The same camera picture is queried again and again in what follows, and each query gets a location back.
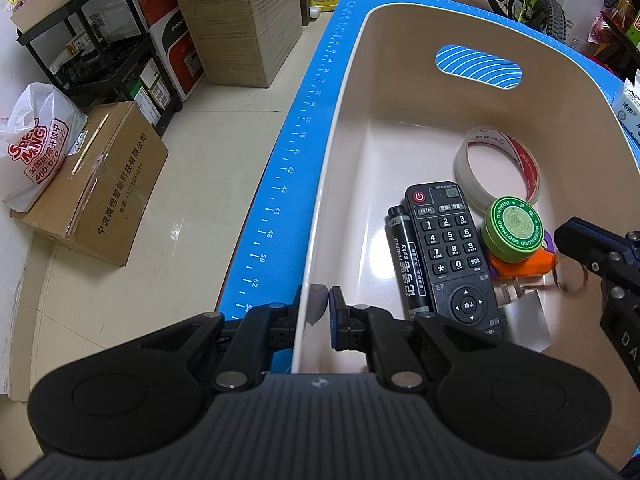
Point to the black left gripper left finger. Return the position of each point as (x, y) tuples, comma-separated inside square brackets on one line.
[(247, 346)]

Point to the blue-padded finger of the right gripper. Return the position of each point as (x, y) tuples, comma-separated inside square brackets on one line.
[(587, 234)]

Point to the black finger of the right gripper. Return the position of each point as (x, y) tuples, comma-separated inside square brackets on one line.
[(599, 250)]

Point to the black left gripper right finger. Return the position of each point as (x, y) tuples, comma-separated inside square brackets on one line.
[(382, 338)]

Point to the orange purple toy block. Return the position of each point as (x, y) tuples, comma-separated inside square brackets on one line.
[(540, 263)]

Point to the green round ointment tin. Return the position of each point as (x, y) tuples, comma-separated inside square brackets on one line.
[(512, 229)]

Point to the black permanent marker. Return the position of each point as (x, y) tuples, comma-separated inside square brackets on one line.
[(407, 261)]

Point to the white charger plug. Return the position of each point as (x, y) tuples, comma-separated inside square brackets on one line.
[(526, 324)]

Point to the black tv remote control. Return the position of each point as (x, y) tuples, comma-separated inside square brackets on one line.
[(457, 272)]

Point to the white double-sided tape roll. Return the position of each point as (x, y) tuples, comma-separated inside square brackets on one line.
[(475, 193)]

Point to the beige plastic storage bin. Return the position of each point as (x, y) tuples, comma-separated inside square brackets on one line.
[(419, 78)]

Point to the blue measuring mat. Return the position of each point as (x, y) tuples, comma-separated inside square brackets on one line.
[(269, 257)]

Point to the white blue tissue box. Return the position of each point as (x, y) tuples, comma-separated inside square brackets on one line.
[(626, 106)]

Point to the cluttered shelf with goods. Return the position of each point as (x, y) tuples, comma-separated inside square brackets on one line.
[(612, 44)]

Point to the brown cardboard box on floor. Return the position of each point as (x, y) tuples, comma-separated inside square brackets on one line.
[(95, 203)]

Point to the white red plastic bag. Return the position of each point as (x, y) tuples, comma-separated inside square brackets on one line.
[(36, 138)]

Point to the large wrapped cardboard box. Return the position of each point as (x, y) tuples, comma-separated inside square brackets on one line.
[(243, 43)]

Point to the black metal shelf rack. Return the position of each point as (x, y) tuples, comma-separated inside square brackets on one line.
[(97, 52)]

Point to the red white appliance box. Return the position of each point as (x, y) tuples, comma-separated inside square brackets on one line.
[(174, 44)]

